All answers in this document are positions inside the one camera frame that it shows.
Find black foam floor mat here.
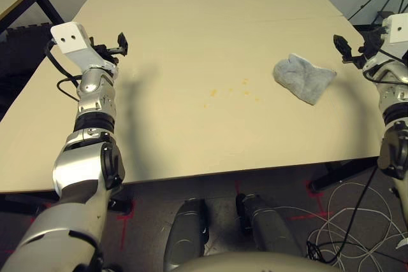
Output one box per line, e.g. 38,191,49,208
0,23,54,120

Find black table foot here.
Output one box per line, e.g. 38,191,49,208
310,156,381,194

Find grey left robot leg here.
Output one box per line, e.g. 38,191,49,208
163,198,210,271

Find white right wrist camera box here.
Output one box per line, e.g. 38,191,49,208
381,13,408,45

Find grey robot torso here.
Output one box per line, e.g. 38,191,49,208
171,250,339,272

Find red tape corner mark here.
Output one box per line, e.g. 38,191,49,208
288,180,335,222

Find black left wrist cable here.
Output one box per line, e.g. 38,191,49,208
45,40,84,101

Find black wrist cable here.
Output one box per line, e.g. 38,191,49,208
45,40,84,101
362,51,408,85

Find grey terry rag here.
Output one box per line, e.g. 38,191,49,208
273,52,338,106

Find black floor cable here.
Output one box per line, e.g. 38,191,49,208
305,162,379,264

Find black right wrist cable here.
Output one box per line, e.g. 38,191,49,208
362,51,408,85

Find grey right robot leg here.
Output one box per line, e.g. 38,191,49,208
235,192,304,259

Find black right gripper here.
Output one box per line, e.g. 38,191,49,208
333,27,388,69

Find red tape cross mark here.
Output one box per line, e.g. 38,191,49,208
115,199,137,251

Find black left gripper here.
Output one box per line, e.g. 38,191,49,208
90,32,130,64

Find white floor cables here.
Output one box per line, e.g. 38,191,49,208
306,182,408,272

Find grey robot leg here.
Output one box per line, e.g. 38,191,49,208
235,192,304,259
163,198,210,271

